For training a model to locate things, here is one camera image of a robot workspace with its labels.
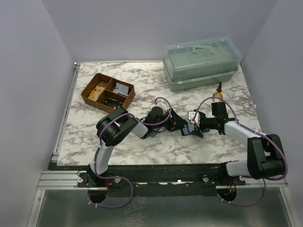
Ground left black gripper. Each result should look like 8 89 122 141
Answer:
152 108 187 132

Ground black leather card holder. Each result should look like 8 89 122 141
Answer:
180 124 196 136

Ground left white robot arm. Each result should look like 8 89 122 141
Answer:
88 106 188 187

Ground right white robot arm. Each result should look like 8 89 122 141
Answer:
187 102 286 185

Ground gold cards in basket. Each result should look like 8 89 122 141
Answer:
88 86 105 101

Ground black item in basket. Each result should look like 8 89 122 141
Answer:
104 98 122 109

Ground green plastic storage box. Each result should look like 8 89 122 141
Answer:
162 37 242 92

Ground brown woven divided basket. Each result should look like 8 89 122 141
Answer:
81 73 135 113

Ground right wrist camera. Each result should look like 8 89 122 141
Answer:
187 111 200 126

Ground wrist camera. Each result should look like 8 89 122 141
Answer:
157 100 170 113
187 111 200 126

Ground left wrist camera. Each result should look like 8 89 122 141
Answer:
157 100 170 113

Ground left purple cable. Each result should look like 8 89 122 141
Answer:
94 97 171 209

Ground purple cable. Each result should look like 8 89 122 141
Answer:
193 96 288 206
94 97 171 209

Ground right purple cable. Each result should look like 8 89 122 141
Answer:
193 96 288 206

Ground yellow handled pliers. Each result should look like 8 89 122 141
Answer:
212 82 223 102

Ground black metal base rail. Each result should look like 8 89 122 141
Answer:
48 162 249 198

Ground aluminium frame rail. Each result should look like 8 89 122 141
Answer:
51 62 81 163

